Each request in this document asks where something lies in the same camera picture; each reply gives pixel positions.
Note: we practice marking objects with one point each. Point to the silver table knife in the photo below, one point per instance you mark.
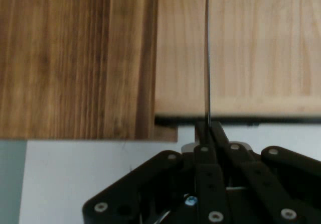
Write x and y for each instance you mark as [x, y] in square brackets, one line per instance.
[208, 58]

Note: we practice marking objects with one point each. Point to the dark wooden drawer cabinet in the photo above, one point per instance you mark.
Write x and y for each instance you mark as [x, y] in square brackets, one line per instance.
[75, 58]

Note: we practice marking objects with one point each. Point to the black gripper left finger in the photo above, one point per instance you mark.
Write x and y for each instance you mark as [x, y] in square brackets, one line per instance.
[150, 188]

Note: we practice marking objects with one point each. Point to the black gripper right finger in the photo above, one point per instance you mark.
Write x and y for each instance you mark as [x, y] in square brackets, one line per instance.
[276, 183]

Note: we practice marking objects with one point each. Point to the light wooden drawer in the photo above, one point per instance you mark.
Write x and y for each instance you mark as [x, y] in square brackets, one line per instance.
[250, 58]

